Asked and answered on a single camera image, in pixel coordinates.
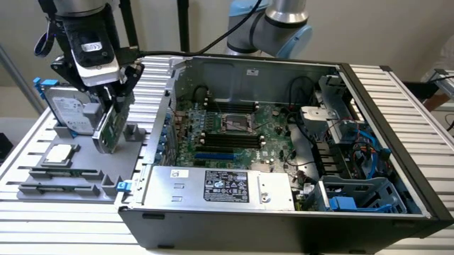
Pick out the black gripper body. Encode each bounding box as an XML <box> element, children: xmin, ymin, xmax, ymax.
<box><xmin>55</xmin><ymin>8</ymin><xmax>123</xmax><ymax>56</ymax></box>

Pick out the green graphics card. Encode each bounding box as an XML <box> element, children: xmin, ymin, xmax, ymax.
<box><xmin>92</xmin><ymin>97</ymin><xmax>135</xmax><ymax>155</ymax></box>

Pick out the black RAM slot bank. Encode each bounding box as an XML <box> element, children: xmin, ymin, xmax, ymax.
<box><xmin>204</xmin><ymin>101</ymin><xmax>261</xmax><ymax>113</ymax></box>
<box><xmin>199</xmin><ymin>131</ymin><xmax>266</xmax><ymax>149</ymax></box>

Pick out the black expansion slot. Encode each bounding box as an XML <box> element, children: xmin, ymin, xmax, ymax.
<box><xmin>196</xmin><ymin>145</ymin><xmax>235</xmax><ymax>153</ymax></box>

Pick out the blue expansion slot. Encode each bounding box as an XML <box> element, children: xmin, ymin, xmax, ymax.
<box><xmin>194</xmin><ymin>152</ymin><xmax>235</xmax><ymax>162</ymax></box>

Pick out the black pole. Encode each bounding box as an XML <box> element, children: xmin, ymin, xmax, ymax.
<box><xmin>176</xmin><ymin>0</ymin><xmax>191</xmax><ymax>53</ymax></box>
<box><xmin>119</xmin><ymin>0</ymin><xmax>140</xmax><ymax>52</ymax></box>

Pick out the silver hard disk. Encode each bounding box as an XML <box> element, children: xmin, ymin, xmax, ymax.
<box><xmin>44</xmin><ymin>85</ymin><xmax>103</xmax><ymax>133</ymax></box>

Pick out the silver CPU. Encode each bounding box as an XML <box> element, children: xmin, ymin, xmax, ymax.
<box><xmin>42</xmin><ymin>144</ymin><xmax>82</xmax><ymax>167</ymax></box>

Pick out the CPU socket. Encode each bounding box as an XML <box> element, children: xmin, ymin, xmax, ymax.
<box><xmin>219</xmin><ymin>112</ymin><xmax>259</xmax><ymax>134</ymax></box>

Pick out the grey parts rack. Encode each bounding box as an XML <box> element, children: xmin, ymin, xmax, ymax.
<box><xmin>18</xmin><ymin>122</ymin><xmax>151</xmax><ymax>205</ymax></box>

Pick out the green RAM stick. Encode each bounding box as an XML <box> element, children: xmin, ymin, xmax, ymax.
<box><xmin>31</xmin><ymin>168</ymin><xmax>99</xmax><ymax>177</ymax></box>

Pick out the green motherboard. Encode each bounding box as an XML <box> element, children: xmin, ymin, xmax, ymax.
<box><xmin>172</xmin><ymin>98</ymin><xmax>310</xmax><ymax>176</ymax></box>

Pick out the silver power supply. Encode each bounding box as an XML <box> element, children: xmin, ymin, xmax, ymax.
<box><xmin>142</xmin><ymin>166</ymin><xmax>298</xmax><ymax>212</ymax></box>

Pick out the metal drive cage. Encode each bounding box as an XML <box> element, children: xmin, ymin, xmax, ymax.
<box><xmin>297</xmin><ymin>75</ymin><xmax>367</xmax><ymax>145</ymax></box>

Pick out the black open PC case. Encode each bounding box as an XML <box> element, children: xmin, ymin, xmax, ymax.
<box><xmin>116</xmin><ymin>54</ymin><xmax>454</xmax><ymax>251</ymax></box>

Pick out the grey blue disk bay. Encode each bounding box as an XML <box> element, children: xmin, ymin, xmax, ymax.
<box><xmin>317</xmin><ymin>175</ymin><xmax>409</xmax><ymax>214</ymax></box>

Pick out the aluminium side table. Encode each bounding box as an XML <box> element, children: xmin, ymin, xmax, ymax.
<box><xmin>423</xmin><ymin>68</ymin><xmax>454</xmax><ymax>107</ymax></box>

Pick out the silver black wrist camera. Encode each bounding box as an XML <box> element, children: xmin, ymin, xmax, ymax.
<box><xmin>70</xmin><ymin>31</ymin><xmax>120</xmax><ymax>87</ymax></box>

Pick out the blue looped cable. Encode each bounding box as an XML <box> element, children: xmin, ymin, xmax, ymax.
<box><xmin>34</xmin><ymin>21</ymin><xmax>59</xmax><ymax>58</ymax></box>

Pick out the thick black cable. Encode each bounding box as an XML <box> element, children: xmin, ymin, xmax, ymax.
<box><xmin>140</xmin><ymin>0</ymin><xmax>266</xmax><ymax>58</ymax></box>

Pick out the black looped wire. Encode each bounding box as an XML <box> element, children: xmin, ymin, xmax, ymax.
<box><xmin>287</xmin><ymin>76</ymin><xmax>317</xmax><ymax>107</ymax></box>

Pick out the blue wire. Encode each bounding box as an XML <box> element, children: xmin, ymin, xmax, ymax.
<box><xmin>353</xmin><ymin>126</ymin><xmax>391</xmax><ymax>182</ymax></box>

